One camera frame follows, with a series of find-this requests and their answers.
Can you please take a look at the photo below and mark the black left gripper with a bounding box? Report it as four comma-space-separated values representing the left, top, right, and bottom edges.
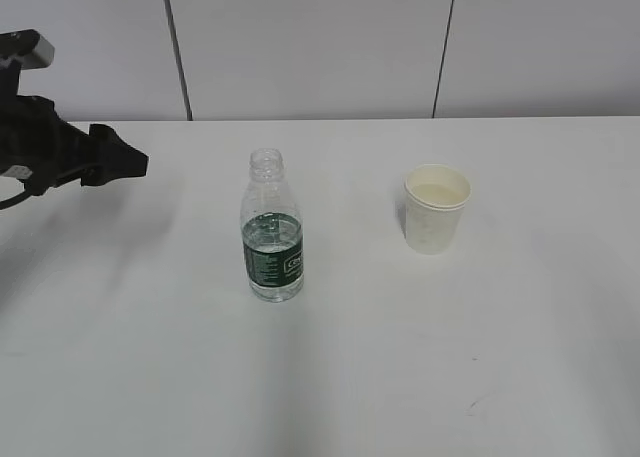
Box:
1, 30, 149, 197

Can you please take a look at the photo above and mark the clear green-label water bottle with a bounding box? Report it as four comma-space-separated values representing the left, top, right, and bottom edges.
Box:
240, 148, 304, 303

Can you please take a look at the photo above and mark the white paper cup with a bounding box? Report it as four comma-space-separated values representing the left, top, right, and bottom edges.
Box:
404, 164, 472, 255

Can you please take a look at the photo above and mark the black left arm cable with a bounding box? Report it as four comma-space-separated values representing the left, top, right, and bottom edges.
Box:
0, 181, 39, 211

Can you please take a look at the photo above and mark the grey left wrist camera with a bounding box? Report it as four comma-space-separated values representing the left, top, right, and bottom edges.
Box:
25, 32, 55, 69

